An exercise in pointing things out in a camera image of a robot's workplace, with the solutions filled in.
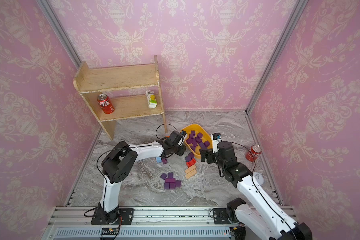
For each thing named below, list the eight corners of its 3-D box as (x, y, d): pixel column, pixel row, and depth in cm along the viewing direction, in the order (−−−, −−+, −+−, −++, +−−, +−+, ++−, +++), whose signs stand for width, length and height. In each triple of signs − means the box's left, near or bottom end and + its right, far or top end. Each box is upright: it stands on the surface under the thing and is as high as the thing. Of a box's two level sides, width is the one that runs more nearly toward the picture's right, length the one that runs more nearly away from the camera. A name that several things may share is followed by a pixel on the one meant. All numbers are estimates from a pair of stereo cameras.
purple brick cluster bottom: (160, 189, 85) (159, 187, 82) (161, 174, 90) (161, 172, 87) (180, 189, 85) (180, 187, 82) (180, 174, 90) (180, 172, 87)
